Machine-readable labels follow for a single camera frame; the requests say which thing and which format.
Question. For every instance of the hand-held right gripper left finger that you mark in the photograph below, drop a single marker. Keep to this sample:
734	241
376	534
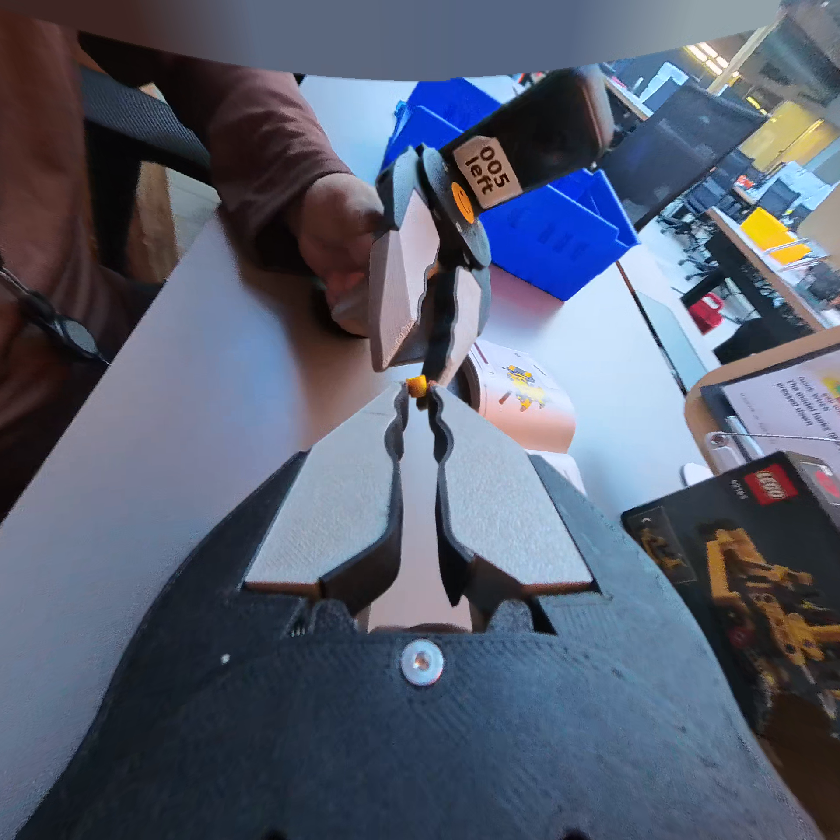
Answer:
328	512

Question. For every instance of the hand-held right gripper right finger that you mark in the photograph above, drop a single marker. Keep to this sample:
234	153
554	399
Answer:
512	518

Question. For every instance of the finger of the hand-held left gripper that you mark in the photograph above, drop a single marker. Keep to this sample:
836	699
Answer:
471	308
397	295

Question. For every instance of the small yellow lego piece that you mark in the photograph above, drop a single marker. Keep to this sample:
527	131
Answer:
416	386

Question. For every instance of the person's left forearm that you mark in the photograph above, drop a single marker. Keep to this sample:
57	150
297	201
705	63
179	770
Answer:
262	144

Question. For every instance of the lego instruction booklet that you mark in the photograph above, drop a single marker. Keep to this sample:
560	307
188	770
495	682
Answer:
525	407

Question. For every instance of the black lego set box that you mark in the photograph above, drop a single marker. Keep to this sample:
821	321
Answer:
722	590

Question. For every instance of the person's left hand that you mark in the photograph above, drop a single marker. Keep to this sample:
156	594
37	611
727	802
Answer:
341	229

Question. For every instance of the blue plastic bin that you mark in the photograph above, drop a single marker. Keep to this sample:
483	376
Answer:
426	118
558	243

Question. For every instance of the wooden clipboard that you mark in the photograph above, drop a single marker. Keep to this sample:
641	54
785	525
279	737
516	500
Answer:
699	400

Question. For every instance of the red plastic object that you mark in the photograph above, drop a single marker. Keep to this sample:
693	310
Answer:
705	312

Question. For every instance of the yellow box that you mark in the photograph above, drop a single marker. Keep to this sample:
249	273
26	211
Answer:
771	233

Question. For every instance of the black desk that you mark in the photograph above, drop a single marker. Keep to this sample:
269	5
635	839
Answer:
754	282

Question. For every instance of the white printed paper sheet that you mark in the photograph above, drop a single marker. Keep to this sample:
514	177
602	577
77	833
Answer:
787	400

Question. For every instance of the person's brown sweater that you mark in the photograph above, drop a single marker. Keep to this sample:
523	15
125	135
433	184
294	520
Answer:
39	164

